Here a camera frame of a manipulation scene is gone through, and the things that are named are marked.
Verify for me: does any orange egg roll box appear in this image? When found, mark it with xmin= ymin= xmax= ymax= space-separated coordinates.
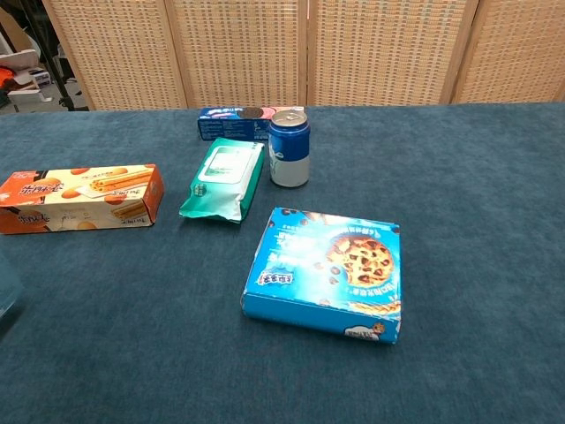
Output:
xmin=0 ymin=163 xmax=166 ymax=236

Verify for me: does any blue felt table cover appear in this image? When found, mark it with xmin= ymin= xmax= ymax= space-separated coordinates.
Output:
xmin=0 ymin=102 xmax=565 ymax=424

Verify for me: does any blue chocolate chip cookie box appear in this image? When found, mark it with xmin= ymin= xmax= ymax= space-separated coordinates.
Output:
xmin=240 ymin=206 xmax=403 ymax=346

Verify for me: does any blue pink sandwich cookie box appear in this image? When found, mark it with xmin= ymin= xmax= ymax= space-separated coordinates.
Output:
xmin=196 ymin=105 xmax=305 ymax=142

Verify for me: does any woven wooden folding screen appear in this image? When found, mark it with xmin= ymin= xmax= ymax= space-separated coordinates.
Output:
xmin=41 ymin=0 xmax=565 ymax=111

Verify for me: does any teal wet wipes pack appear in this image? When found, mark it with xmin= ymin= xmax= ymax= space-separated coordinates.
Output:
xmin=177 ymin=136 xmax=267 ymax=225

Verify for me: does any black tripod stand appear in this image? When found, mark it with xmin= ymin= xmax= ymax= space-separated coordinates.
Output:
xmin=17 ymin=0 xmax=90 ymax=112

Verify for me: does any blue white drink can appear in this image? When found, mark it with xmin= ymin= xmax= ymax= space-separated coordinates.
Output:
xmin=267 ymin=109 xmax=312 ymax=188

